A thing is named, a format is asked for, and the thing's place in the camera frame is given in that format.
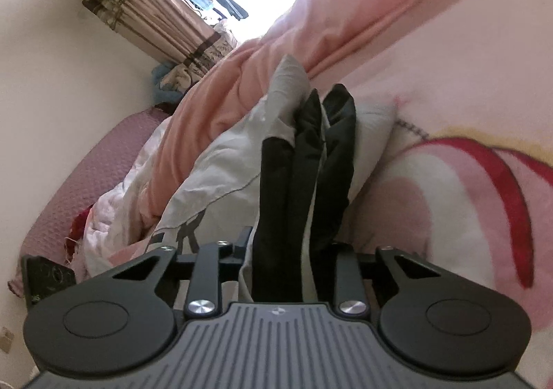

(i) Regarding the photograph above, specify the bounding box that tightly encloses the white floral cloth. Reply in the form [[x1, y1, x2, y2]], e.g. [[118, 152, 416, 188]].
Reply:
[[65, 117, 174, 282]]

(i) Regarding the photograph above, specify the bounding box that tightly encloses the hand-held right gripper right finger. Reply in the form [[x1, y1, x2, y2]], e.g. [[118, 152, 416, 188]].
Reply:
[[332, 243, 442, 319]]

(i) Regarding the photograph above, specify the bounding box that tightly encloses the pink quilt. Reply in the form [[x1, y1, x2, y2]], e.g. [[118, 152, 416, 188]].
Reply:
[[149, 0, 523, 217]]

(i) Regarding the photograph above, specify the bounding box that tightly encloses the purple quilted mattress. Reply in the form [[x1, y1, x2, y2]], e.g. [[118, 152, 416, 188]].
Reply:
[[6, 110, 174, 295]]

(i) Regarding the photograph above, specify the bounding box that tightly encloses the blue cloth pile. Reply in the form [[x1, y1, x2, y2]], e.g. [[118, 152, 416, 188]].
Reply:
[[149, 63, 191, 105]]

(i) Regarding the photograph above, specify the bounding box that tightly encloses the pink printed blanket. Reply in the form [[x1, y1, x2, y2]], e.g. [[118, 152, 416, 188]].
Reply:
[[302, 0, 553, 331]]

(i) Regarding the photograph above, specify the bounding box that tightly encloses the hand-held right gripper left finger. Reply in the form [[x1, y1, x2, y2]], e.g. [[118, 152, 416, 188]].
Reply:
[[111, 226, 254, 319]]

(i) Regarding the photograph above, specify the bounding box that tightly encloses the striped beige curtain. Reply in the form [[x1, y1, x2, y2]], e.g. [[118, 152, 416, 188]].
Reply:
[[82, 0, 238, 75]]

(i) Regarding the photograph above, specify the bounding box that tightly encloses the red cloth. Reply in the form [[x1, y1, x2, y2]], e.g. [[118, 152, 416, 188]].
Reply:
[[70, 207, 95, 245]]

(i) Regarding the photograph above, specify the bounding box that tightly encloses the grey and black jacket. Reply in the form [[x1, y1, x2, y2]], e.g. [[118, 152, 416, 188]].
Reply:
[[153, 54, 396, 303]]

